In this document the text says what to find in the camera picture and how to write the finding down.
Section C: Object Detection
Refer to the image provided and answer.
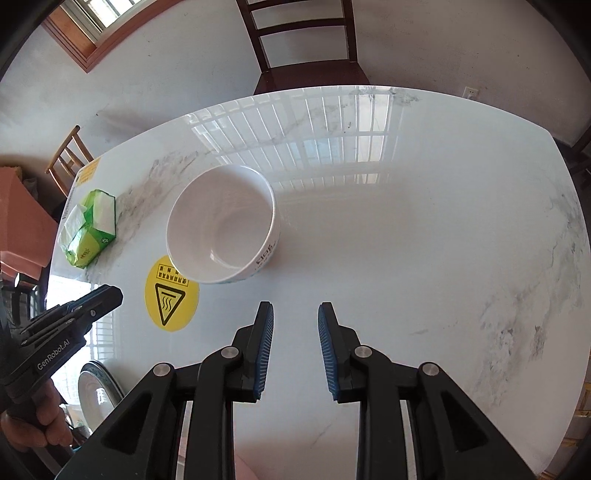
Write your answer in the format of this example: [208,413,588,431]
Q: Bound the black metal chair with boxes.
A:
[1,269,48,326]

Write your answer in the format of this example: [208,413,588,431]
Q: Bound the person's left hand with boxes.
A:
[1,379,73,452]

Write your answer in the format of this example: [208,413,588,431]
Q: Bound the green tissue pack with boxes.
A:
[57,189,116,269]

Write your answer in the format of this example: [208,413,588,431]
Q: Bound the yellow hot warning sticker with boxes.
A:
[144,255,199,332]

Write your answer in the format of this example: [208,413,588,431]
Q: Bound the large blue floral plate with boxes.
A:
[80,360,125,404]

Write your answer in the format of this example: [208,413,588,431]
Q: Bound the dark wooden side furniture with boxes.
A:
[555,126,591,190]

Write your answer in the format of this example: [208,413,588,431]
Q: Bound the white plate pink flowers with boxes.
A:
[78,374,121,432]

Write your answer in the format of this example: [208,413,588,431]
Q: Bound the light wooden chair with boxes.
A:
[45,125,94,197]

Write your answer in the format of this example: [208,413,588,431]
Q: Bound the pink plastic bowl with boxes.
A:
[235,455,259,480]

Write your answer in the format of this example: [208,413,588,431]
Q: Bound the dark wooden chair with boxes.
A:
[236,1,370,95]

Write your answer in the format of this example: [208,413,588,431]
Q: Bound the yellow corner sticker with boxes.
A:
[74,157,100,186]

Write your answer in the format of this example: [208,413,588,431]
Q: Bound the wooden framed window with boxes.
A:
[42,0,180,73]

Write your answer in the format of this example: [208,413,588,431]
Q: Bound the white cartoon bowl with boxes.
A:
[166,165,280,284]

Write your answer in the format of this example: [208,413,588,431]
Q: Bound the orange covered box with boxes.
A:
[0,167,57,280]

